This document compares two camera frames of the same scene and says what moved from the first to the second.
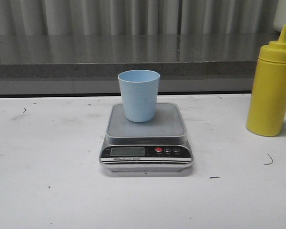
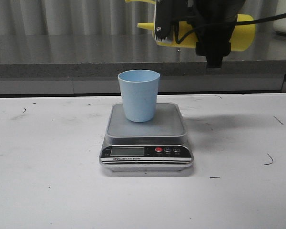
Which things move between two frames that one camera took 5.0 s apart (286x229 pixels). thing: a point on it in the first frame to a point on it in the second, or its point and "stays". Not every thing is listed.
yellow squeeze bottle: (272, 87) to (243, 38)
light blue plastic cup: (139, 88) stays
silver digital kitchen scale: (159, 145) stays
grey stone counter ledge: (52, 64) stays
